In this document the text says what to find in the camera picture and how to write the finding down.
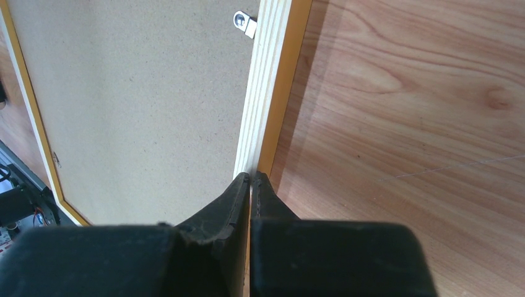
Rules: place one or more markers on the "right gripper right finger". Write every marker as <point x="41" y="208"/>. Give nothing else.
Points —
<point x="290" y="256"/>

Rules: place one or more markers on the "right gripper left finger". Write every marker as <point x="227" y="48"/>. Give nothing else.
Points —
<point x="202" y="256"/>

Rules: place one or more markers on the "wooden picture frame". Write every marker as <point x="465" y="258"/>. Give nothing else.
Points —
<point x="270" y="82"/>

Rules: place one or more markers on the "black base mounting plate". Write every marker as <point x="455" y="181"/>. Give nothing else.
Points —
<point x="25" y="201"/>

